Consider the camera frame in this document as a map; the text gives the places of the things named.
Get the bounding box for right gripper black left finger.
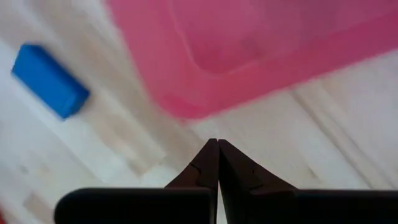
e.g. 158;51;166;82
54;138;218;224

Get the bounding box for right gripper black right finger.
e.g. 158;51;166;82
218;139;398;224

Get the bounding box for pink translucent plastic tray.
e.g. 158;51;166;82
105;0;398;121

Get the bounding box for blue rectangular box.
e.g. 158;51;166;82
11;43;91;121

